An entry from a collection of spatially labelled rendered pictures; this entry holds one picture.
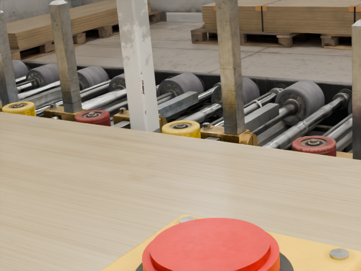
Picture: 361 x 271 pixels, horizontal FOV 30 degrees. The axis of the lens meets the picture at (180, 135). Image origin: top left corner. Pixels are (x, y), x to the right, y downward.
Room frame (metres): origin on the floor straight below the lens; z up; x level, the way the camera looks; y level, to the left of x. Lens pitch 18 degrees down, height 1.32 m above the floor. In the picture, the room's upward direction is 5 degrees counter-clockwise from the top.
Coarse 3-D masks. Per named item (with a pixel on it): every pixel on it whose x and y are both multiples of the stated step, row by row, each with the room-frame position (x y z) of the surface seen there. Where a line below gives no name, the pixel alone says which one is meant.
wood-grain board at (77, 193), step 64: (0, 128) 1.48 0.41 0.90; (64, 128) 1.43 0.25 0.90; (0, 192) 1.08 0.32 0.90; (64, 192) 1.05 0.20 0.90; (128, 192) 1.02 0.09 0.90; (192, 192) 1.00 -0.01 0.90; (256, 192) 0.98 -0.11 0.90; (320, 192) 0.95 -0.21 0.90; (0, 256) 0.84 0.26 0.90; (64, 256) 0.82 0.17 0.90
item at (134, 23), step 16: (128, 0) 1.42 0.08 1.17; (144, 0) 1.44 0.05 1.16; (128, 16) 1.42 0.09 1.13; (144, 16) 1.43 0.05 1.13; (128, 32) 1.42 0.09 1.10; (144, 32) 1.43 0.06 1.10; (128, 48) 1.42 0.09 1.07; (144, 48) 1.42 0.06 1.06; (128, 64) 1.43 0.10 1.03; (144, 64) 1.42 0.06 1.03; (128, 80) 1.43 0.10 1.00; (144, 80) 1.42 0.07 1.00; (128, 96) 1.43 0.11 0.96; (144, 96) 1.41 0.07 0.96; (144, 112) 1.41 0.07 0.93; (144, 128) 1.41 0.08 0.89
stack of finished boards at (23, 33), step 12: (108, 0) 9.42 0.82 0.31; (72, 12) 8.39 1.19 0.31; (84, 12) 8.28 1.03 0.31; (96, 12) 8.18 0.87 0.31; (108, 12) 8.30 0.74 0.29; (12, 24) 7.79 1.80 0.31; (24, 24) 7.70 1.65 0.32; (36, 24) 7.61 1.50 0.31; (48, 24) 7.52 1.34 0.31; (72, 24) 7.77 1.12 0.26; (84, 24) 7.93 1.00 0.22; (96, 24) 8.10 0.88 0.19; (108, 24) 8.28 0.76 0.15; (12, 36) 7.09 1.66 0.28; (24, 36) 7.14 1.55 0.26; (36, 36) 7.29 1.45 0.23; (48, 36) 7.43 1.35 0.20; (12, 48) 7.13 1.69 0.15
